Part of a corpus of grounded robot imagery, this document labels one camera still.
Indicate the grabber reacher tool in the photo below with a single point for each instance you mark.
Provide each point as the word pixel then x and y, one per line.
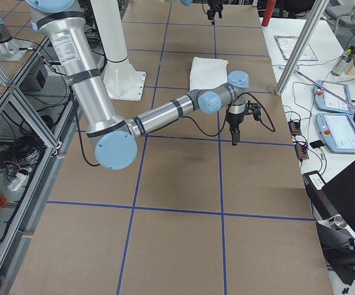
pixel 320 86

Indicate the black orange adapter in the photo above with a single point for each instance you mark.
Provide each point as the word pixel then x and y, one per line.
pixel 301 151
pixel 294 128

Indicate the red cylinder bottle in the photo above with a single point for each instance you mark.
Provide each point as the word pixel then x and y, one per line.
pixel 268 12

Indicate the white power strip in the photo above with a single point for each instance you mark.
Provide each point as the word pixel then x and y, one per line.
pixel 17 181

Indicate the upper black orange adapter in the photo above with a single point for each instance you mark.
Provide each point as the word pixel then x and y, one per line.
pixel 294 128

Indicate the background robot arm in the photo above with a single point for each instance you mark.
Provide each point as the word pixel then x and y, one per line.
pixel 10 48

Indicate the blue teach pendant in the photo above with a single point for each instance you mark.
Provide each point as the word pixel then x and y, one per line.
pixel 324 101
pixel 337 132

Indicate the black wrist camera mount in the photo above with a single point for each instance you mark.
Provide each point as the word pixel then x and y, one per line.
pixel 254 110

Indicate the white long-sleeve printed shirt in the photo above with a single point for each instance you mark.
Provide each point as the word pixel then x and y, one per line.
pixel 207 73

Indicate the aluminium extrusion frame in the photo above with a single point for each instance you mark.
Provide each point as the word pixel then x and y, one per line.
pixel 36 129

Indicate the black laptop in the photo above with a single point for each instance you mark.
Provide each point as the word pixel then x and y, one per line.
pixel 336 196

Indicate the grey control box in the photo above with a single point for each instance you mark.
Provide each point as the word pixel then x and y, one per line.
pixel 36 78

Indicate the lower blue teach pendant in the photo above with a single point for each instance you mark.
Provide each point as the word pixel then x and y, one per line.
pixel 337 132

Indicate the upper blue teach pendant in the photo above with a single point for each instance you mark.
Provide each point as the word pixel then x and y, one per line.
pixel 324 101

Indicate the aluminium frame post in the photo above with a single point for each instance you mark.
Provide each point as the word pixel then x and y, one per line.
pixel 311 22

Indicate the lower black orange adapter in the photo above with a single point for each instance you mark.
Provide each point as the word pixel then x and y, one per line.
pixel 301 151

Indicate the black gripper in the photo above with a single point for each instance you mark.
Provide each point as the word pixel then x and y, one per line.
pixel 234 120
pixel 213 7

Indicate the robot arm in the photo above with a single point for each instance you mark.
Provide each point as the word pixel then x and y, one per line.
pixel 113 136
pixel 189 2

